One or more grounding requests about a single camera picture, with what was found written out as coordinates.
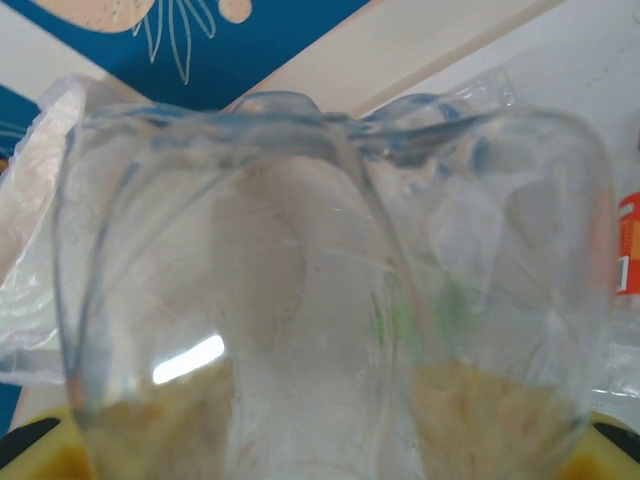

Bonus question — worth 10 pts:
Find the pink woven bin with liner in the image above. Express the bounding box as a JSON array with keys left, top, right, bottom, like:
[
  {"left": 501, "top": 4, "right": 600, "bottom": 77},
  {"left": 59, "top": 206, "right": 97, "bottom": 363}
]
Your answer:
[{"left": 0, "top": 73, "right": 104, "bottom": 386}]

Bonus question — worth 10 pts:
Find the orange label bottle brown cap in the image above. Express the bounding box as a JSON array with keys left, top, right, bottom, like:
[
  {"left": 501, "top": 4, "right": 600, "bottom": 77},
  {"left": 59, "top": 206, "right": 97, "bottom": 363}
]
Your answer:
[{"left": 599, "top": 189, "right": 640, "bottom": 411}]

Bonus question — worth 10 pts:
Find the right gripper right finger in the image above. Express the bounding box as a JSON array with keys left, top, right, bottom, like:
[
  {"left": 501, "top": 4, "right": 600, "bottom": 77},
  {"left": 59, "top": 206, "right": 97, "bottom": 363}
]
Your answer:
[{"left": 569, "top": 412, "right": 640, "bottom": 480}]

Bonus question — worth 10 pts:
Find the clear square plastic bottle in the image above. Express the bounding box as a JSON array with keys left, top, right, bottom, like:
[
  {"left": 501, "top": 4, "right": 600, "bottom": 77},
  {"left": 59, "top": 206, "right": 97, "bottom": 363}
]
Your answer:
[{"left": 52, "top": 92, "right": 614, "bottom": 480}]

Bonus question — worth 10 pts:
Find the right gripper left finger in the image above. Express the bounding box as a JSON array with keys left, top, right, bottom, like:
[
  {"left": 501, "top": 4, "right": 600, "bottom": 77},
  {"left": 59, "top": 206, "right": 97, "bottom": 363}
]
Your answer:
[{"left": 0, "top": 403, "right": 89, "bottom": 480}]

